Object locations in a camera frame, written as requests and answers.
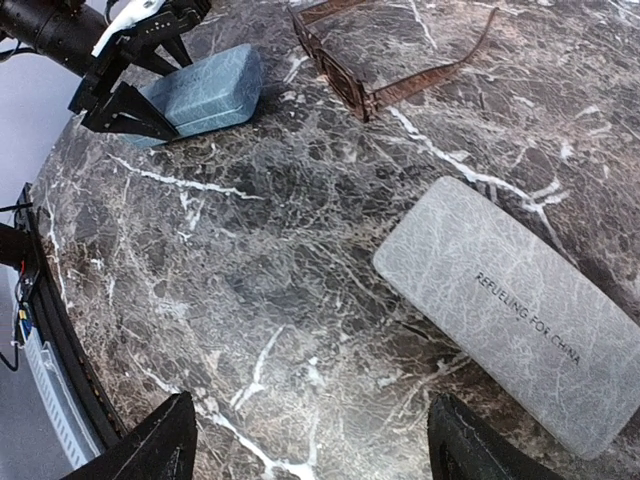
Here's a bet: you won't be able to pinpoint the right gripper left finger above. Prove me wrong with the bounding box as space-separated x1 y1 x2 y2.
66 391 198 480

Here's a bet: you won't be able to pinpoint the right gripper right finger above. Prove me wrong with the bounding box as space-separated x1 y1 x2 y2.
428 394 561 480

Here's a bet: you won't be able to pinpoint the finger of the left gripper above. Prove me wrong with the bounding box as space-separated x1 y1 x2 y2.
144 35 193 75
82 82 179 140

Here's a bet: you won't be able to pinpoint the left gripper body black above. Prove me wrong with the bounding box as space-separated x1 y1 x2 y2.
69 19 165 115

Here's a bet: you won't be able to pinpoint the blue-grey glasses case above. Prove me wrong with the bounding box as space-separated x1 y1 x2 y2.
141 44 264 140

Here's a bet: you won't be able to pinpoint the beige glasses case teal lining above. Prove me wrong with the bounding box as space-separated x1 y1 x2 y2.
373 177 639 460

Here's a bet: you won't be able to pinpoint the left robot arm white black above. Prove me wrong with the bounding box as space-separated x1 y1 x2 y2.
1 1 212 141

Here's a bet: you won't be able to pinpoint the brown sunglasses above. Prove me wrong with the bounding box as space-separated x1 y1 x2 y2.
286 1 499 123

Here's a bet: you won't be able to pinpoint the black front rail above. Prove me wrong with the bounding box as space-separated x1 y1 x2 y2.
13 183 126 450

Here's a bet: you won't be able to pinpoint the white slotted cable duct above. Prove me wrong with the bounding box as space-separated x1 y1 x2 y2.
24 327 103 470

